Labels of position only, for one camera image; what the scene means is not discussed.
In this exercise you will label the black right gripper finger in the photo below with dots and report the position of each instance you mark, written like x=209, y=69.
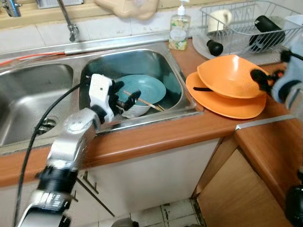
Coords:
x=264, y=86
x=257, y=74

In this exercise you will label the orange plate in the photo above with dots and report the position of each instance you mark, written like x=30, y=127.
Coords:
x=222, y=108

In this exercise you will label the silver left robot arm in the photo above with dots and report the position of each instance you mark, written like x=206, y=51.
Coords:
x=66, y=151

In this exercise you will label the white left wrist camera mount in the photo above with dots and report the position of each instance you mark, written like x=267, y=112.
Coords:
x=99, y=94

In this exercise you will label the clear soap pump bottle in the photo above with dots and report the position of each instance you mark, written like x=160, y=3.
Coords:
x=179, y=33

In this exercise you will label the beige cloth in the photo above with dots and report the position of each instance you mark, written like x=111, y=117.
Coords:
x=128, y=8

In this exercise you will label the wooden chopstick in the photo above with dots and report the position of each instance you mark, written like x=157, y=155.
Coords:
x=151, y=104

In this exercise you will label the black bottle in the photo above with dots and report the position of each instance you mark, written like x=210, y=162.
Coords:
x=265, y=23

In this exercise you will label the cream mug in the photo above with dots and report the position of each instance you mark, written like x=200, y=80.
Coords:
x=218, y=21

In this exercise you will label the white drain tray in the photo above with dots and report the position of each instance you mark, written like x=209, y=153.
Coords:
x=236, y=57

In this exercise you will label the orange bowl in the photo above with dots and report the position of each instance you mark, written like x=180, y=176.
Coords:
x=227, y=75

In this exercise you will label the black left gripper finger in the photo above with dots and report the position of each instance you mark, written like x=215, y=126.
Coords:
x=132, y=99
x=119, y=86

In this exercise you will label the small black round object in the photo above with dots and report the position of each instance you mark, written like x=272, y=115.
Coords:
x=215, y=48

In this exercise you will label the white bowl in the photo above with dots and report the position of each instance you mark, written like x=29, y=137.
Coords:
x=137, y=111

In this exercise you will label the steel double sink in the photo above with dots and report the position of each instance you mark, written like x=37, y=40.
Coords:
x=23, y=94

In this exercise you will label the wooden cabinet door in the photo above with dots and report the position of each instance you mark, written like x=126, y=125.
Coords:
x=236, y=194

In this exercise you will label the teal plate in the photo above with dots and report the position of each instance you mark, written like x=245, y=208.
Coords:
x=147, y=87

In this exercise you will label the steel faucet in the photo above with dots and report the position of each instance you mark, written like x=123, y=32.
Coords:
x=73, y=32

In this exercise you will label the white cabinet front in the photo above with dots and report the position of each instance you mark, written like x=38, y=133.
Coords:
x=156, y=175

